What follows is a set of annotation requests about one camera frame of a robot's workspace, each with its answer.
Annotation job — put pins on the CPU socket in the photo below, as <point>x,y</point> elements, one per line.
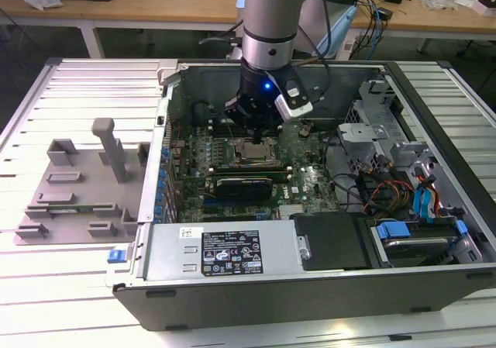
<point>237,158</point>

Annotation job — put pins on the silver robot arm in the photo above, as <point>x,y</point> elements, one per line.
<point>267,14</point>

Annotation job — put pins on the metal drive cage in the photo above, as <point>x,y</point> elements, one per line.
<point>372,104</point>

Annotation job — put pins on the green motherboard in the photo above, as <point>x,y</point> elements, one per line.
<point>193,154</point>

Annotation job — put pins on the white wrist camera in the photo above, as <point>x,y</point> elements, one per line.
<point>294,109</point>

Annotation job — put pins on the blue case latch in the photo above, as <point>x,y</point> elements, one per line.
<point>116,256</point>

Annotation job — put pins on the hard disk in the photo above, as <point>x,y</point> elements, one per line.
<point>418,249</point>

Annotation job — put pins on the black power adapter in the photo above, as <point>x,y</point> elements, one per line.
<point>385,14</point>

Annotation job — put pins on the black cylindrical part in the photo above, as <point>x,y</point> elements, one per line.
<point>200,113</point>

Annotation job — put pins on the black plastic shroud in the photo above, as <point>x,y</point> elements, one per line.
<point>329,243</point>

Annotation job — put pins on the grey parts rack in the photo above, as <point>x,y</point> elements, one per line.
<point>77,208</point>

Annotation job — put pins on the black graphics card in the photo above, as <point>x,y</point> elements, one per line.
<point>244,189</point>

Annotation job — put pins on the open black PC case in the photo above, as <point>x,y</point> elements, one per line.
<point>271,301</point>

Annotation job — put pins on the grey power supply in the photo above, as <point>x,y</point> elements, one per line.
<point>170,255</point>

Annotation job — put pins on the silver coin battery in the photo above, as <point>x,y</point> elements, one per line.
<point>304,131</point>

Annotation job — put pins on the blue disk carrier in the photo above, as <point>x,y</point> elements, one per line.
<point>393,231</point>

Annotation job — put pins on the silver finned heat sink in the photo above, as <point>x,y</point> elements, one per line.
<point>292,212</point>

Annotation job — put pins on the metal locking lever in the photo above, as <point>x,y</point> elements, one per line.
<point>231,135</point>

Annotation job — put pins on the silver CPU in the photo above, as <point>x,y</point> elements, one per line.
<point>257,153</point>

